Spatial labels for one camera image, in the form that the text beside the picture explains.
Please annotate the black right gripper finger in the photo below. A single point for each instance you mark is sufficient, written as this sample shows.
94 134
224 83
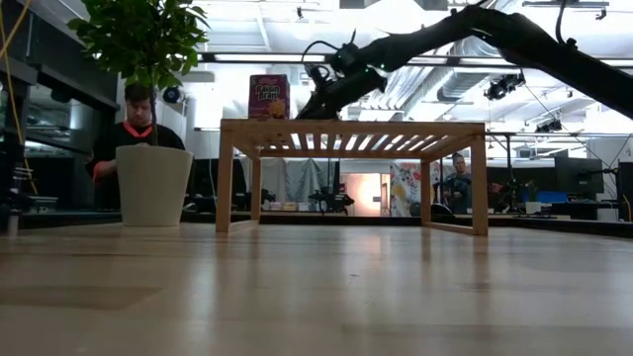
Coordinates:
312 111

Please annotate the purple Raisin Bran cereal box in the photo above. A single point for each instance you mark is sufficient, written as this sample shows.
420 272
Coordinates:
269 96

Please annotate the black background robot arm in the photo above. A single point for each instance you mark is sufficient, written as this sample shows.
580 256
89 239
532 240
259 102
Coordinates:
332 198

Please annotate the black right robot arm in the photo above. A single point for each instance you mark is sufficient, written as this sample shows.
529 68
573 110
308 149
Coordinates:
544 44

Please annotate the wooden slatted shelf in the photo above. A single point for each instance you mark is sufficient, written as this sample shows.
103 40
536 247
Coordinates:
346 129

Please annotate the grey curtain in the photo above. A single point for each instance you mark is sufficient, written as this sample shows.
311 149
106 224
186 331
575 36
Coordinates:
292 178

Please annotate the ceiling light strip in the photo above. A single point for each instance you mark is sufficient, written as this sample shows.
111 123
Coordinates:
267 58

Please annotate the floral patterned hanging cloth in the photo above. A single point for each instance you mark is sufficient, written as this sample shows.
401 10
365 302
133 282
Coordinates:
405 188

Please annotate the person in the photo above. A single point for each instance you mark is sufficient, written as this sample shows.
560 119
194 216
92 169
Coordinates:
136 111
457 185

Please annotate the black round lamp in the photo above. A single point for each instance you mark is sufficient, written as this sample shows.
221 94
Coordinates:
171 95

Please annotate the black ceiling spotlight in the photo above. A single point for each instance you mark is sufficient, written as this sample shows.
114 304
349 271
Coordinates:
504 86
549 126

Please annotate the white plant pot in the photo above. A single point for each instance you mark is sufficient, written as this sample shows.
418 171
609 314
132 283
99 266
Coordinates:
153 185

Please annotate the green leafy plant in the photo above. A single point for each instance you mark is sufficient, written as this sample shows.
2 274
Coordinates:
143 39

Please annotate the small white pot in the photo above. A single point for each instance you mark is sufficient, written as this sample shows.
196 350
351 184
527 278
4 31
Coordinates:
533 207

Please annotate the black computer monitor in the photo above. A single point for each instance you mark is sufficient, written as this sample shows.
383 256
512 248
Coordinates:
625 190
578 175

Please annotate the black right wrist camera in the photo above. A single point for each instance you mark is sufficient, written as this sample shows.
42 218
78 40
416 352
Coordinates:
346 57

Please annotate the silver ventilation duct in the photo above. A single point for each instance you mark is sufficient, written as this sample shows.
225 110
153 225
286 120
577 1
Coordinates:
460 81

